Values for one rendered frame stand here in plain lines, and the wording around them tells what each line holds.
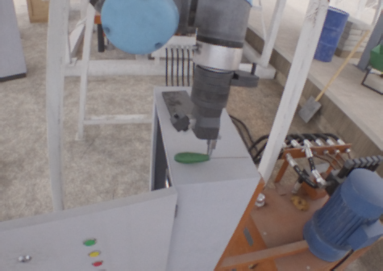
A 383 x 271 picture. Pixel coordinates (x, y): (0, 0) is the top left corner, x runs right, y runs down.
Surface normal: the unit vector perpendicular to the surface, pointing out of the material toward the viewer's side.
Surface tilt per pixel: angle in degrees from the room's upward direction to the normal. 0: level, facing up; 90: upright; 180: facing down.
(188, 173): 0
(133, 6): 93
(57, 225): 90
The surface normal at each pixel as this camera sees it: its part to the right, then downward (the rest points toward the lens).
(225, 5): -0.01, 0.37
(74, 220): 0.40, 0.61
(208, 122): 0.29, 0.10
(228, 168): 0.14, -0.78
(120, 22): 0.01, 0.66
